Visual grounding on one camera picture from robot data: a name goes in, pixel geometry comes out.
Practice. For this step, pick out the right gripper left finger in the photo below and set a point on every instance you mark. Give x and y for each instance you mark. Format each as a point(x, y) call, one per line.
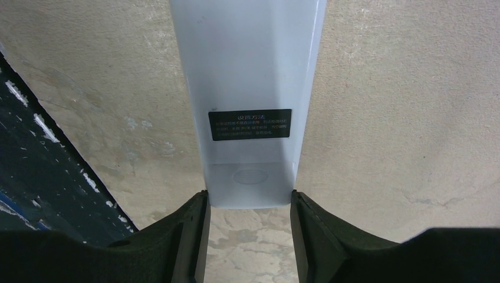
point(174, 249)

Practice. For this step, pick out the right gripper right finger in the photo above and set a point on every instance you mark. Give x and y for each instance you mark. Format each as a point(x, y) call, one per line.
point(329, 249)

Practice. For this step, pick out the white red remote control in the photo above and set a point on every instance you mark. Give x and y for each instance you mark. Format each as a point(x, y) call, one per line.
point(249, 68)

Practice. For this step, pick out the white battery cover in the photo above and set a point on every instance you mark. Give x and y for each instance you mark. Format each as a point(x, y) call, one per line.
point(250, 185)

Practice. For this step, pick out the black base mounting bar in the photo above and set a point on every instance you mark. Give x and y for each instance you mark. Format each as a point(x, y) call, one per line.
point(46, 185)

